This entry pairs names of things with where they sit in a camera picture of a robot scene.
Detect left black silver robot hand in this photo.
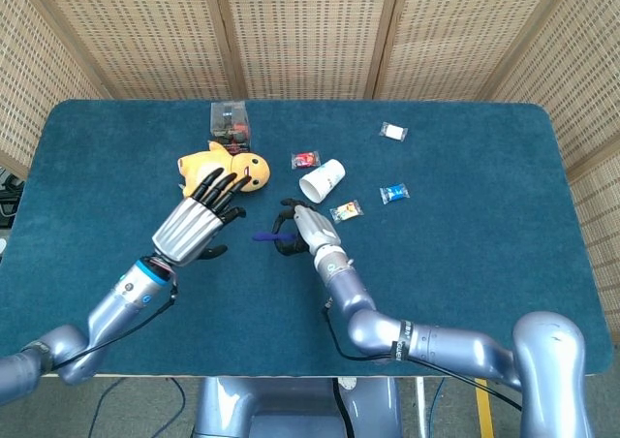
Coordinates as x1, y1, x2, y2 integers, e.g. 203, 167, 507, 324
152, 166, 254, 267

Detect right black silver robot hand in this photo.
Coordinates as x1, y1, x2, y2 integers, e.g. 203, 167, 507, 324
271, 198, 343, 258

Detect purple plastic stick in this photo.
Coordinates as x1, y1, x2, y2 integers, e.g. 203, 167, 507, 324
251, 231, 297, 243

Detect yellow orange candy packet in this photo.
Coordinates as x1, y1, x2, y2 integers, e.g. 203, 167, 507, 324
328, 199, 364, 225

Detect white paper cup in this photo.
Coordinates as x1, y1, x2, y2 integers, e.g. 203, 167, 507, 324
298, 158, 347, 205

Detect red candy packet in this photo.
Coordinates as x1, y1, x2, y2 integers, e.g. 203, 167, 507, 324
290, 150, 322, 171

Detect blue candy packet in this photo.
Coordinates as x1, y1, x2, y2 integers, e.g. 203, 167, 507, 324
379, 182, 411, 205

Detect yellow plush duck toy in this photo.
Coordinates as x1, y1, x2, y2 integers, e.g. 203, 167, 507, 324
176, 140, 271, 200

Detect clear plastic toy box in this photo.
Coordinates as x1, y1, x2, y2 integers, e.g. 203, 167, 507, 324
209, 100, 254, 151

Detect white candy packet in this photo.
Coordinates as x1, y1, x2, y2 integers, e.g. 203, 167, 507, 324
379, 120, 409, 142

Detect blue carpet table mat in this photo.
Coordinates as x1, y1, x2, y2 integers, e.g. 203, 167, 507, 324
0, 99, 614, 379

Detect black equipment pile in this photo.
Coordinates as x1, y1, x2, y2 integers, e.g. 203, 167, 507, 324
0, 166, 26, 229

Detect blue-grey robot torso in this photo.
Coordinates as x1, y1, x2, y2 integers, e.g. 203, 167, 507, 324
193, 377, 403, 438

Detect woven bamboo screen panel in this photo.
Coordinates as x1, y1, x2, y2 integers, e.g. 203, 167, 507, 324
212, 0, 403, 101
372, 0, 575, 103
493, 0, 620, 357
23, 0, 246, 101
0, 0, 112, 177

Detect white table leg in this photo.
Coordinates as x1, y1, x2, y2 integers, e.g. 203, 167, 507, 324
414, 377, 428, 438

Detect yellow floor tape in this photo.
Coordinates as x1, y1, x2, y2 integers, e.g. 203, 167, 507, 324
474, 377, 496, 438

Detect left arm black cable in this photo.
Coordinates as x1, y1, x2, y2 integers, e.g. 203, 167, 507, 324
47, 282, 179, 376

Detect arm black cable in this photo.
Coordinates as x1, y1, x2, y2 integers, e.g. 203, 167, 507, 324
320, 300, 524, 413
47, 282, 179, 376

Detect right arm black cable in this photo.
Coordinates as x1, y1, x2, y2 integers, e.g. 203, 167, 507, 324
320, 300, 524, 413

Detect blue floor cable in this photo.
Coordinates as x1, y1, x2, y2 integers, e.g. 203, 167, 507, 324
428, 377, 447, 438
89, 377, 188, 438

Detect black torso cable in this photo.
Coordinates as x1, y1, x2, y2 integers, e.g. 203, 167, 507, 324
332, 378, 356, 438

